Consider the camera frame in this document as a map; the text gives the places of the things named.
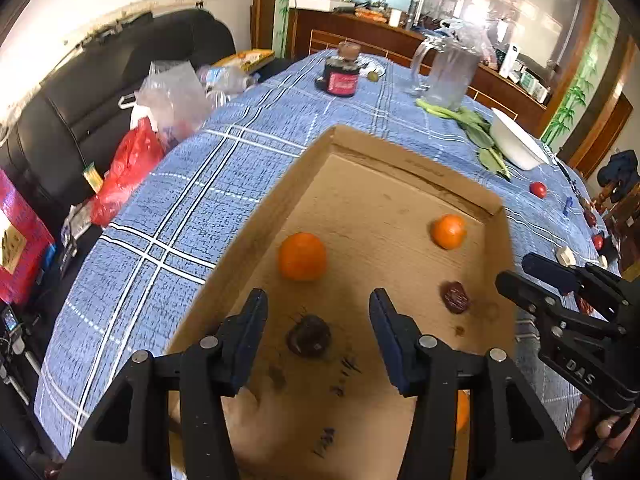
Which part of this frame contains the clear plastic bag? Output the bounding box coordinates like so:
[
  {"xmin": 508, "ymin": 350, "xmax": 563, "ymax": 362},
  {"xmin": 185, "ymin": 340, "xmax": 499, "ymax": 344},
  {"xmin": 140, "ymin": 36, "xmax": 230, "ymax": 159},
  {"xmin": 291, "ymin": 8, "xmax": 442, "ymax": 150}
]
[{"xmin": 130, "ymin": 60, "xmax": 213, "ymax": 143}]

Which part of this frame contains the yellow flat box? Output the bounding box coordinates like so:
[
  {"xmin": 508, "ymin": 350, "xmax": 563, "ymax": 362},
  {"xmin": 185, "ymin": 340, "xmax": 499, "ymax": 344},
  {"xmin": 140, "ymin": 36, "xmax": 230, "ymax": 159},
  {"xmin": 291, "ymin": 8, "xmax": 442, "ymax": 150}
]
[{"xmin": 212, "ymin": 49, "xmax": 276, "ymax": 73}]

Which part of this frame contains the clear glass pitcher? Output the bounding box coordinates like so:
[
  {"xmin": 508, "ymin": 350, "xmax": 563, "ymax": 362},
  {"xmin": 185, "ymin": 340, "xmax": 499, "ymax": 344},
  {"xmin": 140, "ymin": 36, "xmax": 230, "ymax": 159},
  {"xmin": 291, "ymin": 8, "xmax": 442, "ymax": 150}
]
[{"xmin": 410, "ymin": 30, "xmax": 483, "ymax": 111}]

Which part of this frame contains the green leafy vegetable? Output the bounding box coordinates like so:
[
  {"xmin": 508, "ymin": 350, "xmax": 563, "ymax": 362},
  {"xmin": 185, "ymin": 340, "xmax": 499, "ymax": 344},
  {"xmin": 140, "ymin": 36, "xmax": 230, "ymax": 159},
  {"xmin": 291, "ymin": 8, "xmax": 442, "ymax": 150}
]
[{"xmin": 416, "ymin": 99, "xmax": 512, "ymax": 181}]

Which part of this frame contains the narrow bamboo wall decal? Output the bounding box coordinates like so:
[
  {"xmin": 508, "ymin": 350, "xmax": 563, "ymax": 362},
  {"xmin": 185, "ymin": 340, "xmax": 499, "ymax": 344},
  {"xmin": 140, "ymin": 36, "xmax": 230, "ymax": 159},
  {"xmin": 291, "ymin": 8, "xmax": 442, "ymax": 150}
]
[{"xmin": 275, "ymin": 0, "xmax": 296, "ymax": 58}]

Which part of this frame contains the black leather sofa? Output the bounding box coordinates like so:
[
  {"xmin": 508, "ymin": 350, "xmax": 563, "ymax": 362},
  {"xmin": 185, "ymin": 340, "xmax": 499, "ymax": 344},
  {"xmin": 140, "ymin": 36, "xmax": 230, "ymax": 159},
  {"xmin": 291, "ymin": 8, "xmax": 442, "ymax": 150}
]
[{"xmin": 0, "ymin": 8, "xmax": 291, "ymax": 311}]

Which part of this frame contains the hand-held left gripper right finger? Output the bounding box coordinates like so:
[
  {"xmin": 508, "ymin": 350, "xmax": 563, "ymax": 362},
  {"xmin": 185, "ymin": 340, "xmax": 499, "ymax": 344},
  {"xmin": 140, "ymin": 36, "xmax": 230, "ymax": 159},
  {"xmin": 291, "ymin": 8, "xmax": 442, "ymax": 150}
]
[{"xmin": 369, "ymin": 288, "xmax": 573, "ymax": 480}]

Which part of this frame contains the dark purple round fruit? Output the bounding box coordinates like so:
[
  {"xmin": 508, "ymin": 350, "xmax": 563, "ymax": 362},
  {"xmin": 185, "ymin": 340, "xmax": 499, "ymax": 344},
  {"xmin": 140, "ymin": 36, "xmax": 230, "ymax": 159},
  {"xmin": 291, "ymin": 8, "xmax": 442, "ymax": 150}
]
[{"xmin": 286, "ymin": 314, "xmax": 332, "ymax": 358}]

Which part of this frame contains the dark blue jacket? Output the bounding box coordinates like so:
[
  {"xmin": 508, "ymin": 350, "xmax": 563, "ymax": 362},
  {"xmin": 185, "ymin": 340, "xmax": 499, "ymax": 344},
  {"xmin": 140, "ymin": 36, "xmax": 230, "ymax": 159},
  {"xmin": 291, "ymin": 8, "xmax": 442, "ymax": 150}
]
[{"xmin": 597, "ymin": 150, "xmax": 640, "ymax": 188}]

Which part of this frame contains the large orange mandarin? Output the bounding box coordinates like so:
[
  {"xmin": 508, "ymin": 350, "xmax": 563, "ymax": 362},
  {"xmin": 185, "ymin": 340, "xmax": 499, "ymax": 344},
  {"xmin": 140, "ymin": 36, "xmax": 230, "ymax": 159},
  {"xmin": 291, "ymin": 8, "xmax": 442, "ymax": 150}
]
[{"xmin": 278, "ymin": 232, "xmax": 328, "ymax": 282}]

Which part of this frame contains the green bamboo wall decal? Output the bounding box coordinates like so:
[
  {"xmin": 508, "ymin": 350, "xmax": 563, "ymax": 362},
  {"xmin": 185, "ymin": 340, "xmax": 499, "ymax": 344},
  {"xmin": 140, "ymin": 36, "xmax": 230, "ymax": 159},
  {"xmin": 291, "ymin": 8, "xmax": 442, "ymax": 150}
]
[{"xmin": 542, "ymin": 0, "xmax": 618, "ymax": 143}]

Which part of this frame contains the dark jar with red label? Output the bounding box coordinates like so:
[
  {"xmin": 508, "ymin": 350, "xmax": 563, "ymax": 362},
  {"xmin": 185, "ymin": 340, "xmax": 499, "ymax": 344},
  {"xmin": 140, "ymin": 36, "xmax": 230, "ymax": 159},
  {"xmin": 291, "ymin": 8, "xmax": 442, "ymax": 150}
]
[{"xmin": 315, "ymin": 57, "xmax": 361, "ymax": 98}]

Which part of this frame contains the brown cardboard box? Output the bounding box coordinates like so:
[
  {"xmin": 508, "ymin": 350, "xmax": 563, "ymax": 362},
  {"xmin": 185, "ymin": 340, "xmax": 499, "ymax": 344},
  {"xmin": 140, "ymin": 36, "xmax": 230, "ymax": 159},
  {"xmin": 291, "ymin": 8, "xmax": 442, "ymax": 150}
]
[{"xmin": 165, "ymin": 125, "xmax": 518, "ymax": 480}]

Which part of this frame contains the red plastic bag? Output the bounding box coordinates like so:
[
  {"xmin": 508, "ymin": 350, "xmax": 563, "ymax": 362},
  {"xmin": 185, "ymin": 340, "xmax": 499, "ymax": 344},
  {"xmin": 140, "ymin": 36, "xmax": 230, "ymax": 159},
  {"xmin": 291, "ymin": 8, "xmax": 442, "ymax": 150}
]
[{"xmin": 89, "ymin": 116, "xmax": 166, "ymax": 227}]

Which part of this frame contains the white bowl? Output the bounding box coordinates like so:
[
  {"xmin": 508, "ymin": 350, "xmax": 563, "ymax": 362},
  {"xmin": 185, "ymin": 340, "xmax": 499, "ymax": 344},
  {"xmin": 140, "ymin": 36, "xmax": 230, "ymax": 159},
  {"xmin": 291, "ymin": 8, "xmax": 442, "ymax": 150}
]
[{"xmin": 489, "ymin": 107, "xmax": 550, "ymax": 171}]

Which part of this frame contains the clear plastic bottle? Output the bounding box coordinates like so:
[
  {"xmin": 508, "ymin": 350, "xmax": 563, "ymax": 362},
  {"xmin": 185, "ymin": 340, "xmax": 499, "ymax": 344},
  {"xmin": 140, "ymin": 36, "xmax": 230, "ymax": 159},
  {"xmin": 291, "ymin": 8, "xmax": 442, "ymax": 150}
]
[{"xmin": 200, "ymin": 65, "xmax": 258, "ymax": 93}]

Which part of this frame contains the person's right hand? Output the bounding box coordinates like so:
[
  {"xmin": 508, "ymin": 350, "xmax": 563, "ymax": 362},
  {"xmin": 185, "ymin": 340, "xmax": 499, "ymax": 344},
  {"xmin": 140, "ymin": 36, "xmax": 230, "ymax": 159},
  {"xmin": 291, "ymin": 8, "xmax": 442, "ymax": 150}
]
[{"xmin": 565, "ymin": 395, "xmax": 640, "ymax": 462}]

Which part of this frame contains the wooden chair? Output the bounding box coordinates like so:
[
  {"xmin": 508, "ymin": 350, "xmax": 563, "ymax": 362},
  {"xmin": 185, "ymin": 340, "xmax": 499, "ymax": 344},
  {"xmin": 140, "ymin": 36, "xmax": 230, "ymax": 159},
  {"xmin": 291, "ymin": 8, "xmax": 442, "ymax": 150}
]
[{"xmin": 595, "ymin": 180, "xmax": 640, "ymax": 271}]

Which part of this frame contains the red carton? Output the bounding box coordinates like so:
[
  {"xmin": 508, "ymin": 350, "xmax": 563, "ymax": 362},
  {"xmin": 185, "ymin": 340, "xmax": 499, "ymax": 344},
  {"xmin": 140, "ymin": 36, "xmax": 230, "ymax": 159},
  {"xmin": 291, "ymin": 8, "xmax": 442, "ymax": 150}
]
[{"xmin": 0, "ymin": 167, "xmax": 56, "ymax": 306}]

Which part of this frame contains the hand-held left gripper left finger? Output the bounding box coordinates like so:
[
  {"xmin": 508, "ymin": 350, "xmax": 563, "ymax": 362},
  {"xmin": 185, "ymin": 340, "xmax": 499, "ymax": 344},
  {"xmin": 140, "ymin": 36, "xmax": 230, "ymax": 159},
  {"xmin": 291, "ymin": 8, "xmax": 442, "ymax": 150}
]
[{"xmin": 57, "ymin": 288, "xmax": 269, "ymax": 480}]

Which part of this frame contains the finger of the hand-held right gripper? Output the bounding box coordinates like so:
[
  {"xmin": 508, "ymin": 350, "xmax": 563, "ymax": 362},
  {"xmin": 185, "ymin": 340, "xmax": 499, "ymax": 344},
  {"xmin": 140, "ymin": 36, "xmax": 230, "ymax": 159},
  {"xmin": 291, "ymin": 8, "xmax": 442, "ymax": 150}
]
[
  {"xmin": 495, "ymin": 270, "xmax": 568, "ymax": 331},
  {"xmin": 521, "ymin": 253, "xmax": 591, "ymax": 295}
]

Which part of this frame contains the green yellow packet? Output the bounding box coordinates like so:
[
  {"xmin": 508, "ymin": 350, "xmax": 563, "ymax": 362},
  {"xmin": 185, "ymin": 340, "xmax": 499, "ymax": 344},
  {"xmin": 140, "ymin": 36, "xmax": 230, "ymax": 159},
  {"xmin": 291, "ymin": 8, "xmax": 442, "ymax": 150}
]
[{"xmin": 82, "ymin": 162, "xmax": 104, "ymax": 195}]

